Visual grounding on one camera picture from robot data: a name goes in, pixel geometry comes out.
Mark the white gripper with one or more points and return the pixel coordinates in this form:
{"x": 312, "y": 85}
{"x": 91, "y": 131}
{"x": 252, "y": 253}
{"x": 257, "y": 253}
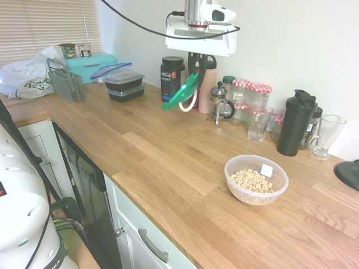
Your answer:
{"x": 196, "y": 42}

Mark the green plastic container lid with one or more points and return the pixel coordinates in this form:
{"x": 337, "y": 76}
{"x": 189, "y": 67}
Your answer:
{"x": 181, "y": 93}

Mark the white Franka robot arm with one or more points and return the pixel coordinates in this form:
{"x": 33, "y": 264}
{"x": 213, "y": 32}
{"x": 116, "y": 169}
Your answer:
{"x": 16, "y": 196}

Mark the clear jar with green lid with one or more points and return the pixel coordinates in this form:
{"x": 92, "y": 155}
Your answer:
{"x": 228, "y": 81}

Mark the tall jar red gingham lid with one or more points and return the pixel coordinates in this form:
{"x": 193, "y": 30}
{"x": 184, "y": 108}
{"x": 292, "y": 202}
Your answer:
{"x": 241, "y": 91}
{"x": 261, "y": 96}

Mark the small jar red gingham lid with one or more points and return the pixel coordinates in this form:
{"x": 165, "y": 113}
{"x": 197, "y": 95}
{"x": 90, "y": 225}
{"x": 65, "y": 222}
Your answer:
{"x": 277, "y": 126}
{"x": 239, "y": 113}
{"x": 256, "y": 113}

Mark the black food container clear lid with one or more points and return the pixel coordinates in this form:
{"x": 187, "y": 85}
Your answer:
{"x": 126, "y": 93}
{"x": 123, "y": 79}

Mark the pink water bottle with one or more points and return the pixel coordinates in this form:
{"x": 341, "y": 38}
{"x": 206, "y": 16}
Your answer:
{"x": 207, "y": 92}

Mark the black Vega protein tub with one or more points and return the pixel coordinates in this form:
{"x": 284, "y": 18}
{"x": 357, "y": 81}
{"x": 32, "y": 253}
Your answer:
{"x": 169, "y": 78}

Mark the glass French press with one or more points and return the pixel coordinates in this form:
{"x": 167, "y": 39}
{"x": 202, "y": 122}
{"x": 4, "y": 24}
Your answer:
{"x": 220, "y": 103}

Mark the clear zip bag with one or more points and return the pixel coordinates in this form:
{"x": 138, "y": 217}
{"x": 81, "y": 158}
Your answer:
{"x": 112, "y": 70}

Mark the clear glass tumbler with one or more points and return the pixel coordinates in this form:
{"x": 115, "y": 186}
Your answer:
{"x": 259, "y": 129}

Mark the teal bread box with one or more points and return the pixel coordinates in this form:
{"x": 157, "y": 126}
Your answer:
{"x": 89, "y": 64}

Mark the black shaker bottle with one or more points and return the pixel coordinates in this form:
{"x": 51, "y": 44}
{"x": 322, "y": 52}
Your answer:
{"x": 294, "y": 126}

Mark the brown yogurt pot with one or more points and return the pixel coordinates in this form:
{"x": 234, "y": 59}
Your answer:
{"x": 84, "y": 50}

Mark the clear bowl with cereal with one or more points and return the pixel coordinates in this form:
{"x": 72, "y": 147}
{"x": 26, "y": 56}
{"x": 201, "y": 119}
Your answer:
{"x": 256, "y": 182}

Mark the green yogurt pot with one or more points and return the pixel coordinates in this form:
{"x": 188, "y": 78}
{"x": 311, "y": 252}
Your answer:
{"x": 68, "y": 51}

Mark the dark spice jar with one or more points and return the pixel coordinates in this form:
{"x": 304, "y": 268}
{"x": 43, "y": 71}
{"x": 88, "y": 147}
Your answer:
{"x": 311, "y": 131}

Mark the grey cutlery basket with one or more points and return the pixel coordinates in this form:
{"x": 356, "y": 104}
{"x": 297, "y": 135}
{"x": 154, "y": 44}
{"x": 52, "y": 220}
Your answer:
{"x": 67, "y": 87}

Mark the black dishwasher door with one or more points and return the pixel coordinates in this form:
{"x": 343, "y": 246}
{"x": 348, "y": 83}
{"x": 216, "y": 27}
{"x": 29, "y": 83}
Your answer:
{"x": 89, "y": 185}

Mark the white window blinds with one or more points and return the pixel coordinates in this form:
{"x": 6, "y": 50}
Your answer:
{"x": 42, "y": 28}

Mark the white cupboard panel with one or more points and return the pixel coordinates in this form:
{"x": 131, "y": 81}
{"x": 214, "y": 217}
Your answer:
{"x": 42, "y": 145}

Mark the white plastic shopping bag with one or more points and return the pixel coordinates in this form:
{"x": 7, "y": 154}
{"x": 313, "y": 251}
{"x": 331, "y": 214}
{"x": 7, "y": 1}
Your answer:
{"x": 22, "y": 81}

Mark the metal cabinet knob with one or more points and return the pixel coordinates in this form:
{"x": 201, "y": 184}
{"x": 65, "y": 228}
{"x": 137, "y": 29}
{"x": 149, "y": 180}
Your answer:
{"x": 120, "y": 231}

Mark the black round base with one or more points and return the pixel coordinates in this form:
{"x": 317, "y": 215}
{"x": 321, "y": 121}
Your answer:
{"x": 347, "y": 175}

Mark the green metal clamp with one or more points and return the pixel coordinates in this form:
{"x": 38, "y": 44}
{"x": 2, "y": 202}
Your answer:
{"x": 66, "y": 206}

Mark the white kitchen cabinet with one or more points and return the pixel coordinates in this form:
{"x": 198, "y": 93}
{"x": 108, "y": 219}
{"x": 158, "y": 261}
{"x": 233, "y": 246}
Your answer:
{"x": 134, "y": 252}

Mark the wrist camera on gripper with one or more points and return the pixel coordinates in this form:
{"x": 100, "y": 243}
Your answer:
{"x": 218, "y": 14}

